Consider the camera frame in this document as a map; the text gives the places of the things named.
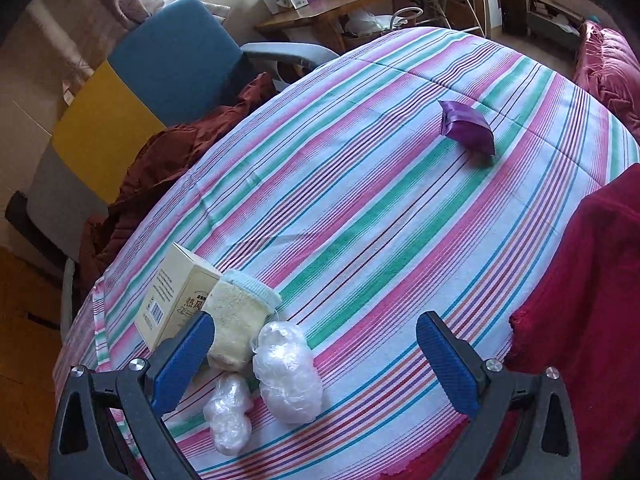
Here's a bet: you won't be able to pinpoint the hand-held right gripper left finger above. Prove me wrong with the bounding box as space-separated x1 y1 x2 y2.
47 311 216 480

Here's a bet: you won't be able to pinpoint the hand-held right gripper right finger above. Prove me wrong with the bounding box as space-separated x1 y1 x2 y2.
416 311 583 480

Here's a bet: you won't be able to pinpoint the small clear plastic wrap ball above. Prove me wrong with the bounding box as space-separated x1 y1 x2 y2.
203 372 252 456

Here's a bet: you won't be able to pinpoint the cream fuzzy sock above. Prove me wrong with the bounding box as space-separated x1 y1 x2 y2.
202 269 282 371

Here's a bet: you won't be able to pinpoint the large cream carton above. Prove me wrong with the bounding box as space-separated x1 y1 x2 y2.
137 242 223 353

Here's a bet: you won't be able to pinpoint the large clear plastic wrap ball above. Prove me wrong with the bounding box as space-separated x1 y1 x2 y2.
251 321 323 423

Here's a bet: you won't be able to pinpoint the red blanket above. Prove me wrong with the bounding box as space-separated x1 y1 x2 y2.
380 162 640 480

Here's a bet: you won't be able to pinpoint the brown jacket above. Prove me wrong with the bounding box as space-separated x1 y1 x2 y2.
77 72 281 286

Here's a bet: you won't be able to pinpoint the purple foil packet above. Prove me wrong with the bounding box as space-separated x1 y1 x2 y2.
438 100 496 156

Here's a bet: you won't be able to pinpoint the blue yellow grey chair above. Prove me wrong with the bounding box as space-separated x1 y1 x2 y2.
5 0 341 341

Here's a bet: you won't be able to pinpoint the pink velvet quilt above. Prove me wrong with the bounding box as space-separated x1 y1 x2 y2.
572 20 640 136

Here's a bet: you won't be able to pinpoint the white plastic bag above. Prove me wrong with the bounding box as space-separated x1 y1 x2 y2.
345 7 396 36

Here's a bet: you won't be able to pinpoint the patterned curtain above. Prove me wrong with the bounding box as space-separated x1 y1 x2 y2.
0 0 166 106

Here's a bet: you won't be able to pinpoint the wooden desk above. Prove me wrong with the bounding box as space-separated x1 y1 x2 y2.
254 0 416 53

